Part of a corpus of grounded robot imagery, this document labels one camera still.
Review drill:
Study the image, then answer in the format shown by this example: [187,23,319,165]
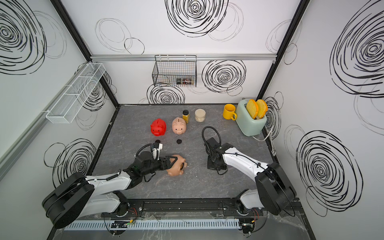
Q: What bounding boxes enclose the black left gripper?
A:
[142,156,178,178]

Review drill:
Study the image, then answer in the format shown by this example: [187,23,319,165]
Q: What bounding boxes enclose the dark pink piggy bank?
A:
[167,155,188,177]

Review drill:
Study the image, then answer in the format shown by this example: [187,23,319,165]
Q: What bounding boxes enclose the light pink piggy bank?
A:
[172,117,187,135]

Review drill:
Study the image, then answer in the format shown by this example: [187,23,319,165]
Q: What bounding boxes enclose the red piggy bank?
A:
[151,119,167,137]

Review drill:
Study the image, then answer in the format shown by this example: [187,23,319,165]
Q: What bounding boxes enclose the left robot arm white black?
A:
[42,151,187,229]

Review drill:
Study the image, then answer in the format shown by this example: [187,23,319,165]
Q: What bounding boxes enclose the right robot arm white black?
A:
[204,138,297,216]

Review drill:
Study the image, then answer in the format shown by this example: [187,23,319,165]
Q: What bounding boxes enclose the yellow spice jar black lid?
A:
[183,110,190,124]

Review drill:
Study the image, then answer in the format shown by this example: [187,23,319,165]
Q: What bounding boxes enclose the mint green toaster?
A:
[235,99,267,137]

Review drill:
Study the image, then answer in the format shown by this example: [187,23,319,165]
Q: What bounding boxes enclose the yellow mug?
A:
[223,104,238,121]

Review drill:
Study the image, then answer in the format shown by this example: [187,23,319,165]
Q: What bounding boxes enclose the yellow toast slice left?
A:
[246,99,259,119]

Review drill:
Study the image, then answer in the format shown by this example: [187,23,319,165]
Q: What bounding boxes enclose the yellow toast slice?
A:
[246,99,259,119]
[256,99,268,119]

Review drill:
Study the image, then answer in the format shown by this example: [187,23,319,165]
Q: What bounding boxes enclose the yellow toast slice right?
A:
[256,99,268,119]

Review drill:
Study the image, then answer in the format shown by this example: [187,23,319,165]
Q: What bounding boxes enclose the small items in basket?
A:
[176,78,194,86]

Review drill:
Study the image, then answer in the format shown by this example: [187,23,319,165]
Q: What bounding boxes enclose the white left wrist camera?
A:
[152,143,163,161]

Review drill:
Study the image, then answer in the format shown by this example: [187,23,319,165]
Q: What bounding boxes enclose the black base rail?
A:
[98,197,304,218]

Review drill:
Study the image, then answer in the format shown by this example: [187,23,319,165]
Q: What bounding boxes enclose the white toaster cable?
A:
[252,124,277,157]

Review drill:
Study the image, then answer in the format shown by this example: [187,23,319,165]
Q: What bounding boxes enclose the white slotted cable duct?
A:
[64,219,241,231]

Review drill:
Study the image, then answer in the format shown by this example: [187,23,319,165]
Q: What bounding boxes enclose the black wire basket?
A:
[152,60,198,88]

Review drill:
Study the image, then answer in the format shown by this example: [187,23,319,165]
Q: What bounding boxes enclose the white wire shelf basket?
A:
[46,63,106,124]

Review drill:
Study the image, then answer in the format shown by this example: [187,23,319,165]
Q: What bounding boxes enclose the aluminium wall rail back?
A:
[91,53,277,62]

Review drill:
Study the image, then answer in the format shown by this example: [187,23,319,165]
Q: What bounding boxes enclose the aluminium wall rail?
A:
[0,61,91,181]
[91,53,277,62]

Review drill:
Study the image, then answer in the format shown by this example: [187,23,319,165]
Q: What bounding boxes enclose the aluminium wall rail left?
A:
[0,61,91,181]

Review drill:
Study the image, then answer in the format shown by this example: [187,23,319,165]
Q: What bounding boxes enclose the black corner frame post right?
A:
[257,0,310,99]

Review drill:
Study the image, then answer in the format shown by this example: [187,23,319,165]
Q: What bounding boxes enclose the black corner frame post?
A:
[257,0,310,99]
[50,0,120,109]

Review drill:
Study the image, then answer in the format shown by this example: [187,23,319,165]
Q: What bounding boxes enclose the black corner frame post left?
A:
[50,0,120,109]

